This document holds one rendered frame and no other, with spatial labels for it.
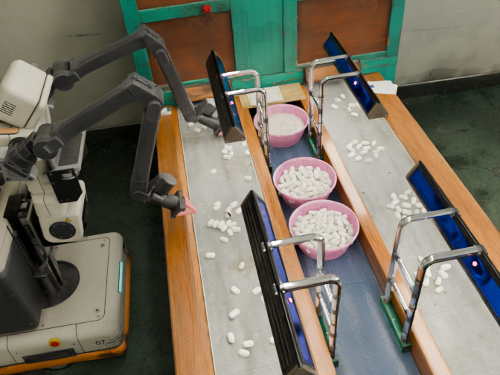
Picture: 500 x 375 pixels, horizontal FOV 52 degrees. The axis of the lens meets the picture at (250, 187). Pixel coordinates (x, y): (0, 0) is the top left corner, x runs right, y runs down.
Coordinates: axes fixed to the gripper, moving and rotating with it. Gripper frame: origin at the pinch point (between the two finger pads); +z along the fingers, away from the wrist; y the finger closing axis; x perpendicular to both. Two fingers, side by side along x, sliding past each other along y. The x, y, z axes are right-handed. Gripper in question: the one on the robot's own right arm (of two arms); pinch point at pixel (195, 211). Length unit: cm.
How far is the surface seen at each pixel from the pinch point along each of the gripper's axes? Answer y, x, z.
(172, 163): 38.5, 8.1, -1.7
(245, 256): -20.3, -4.4, 16.8
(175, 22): 89, -32, -21
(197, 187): 22.1, 4.1, 6.8
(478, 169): 77, -56, 188
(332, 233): -17, -27, 43
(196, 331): -50, 8, -1
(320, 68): 84, -53, 53
